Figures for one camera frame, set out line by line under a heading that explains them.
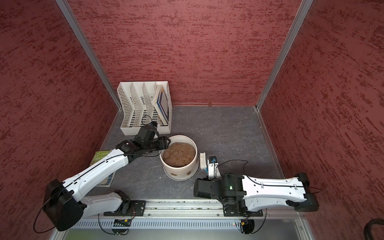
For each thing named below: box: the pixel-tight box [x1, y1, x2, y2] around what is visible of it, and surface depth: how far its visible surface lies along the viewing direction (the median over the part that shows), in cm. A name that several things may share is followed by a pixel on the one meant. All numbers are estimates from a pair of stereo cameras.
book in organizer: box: [151, 84, 170, 125], surface depth 98 cm
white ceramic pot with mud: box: [159, 135, 199, 181], surface depth 83 cm
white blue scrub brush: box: [199, 152, 209, 173], surface depth 75 cm
